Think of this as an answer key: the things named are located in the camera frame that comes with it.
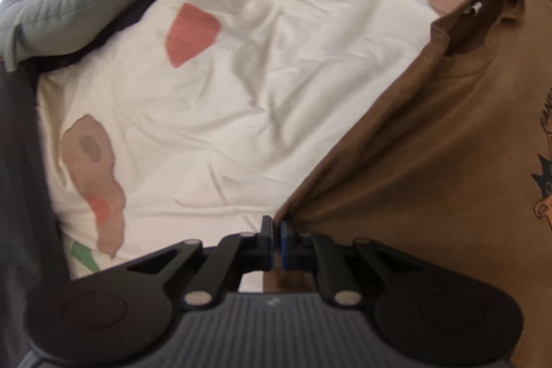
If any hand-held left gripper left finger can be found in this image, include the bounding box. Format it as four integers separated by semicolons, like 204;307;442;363
125;215;274;311

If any dark grey pillow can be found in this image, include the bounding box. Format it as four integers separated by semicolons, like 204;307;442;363
0;62;73;368

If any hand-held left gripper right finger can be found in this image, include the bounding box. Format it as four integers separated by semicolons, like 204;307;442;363
279;220;426;308

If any brown printed t-shirt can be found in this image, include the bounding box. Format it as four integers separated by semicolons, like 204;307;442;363
262;0;552;368

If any cream printed bedsheet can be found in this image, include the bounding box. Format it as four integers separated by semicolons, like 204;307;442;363
37;0;532;293

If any grey neck pillow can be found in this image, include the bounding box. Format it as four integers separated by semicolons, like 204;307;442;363
0;0;184;72

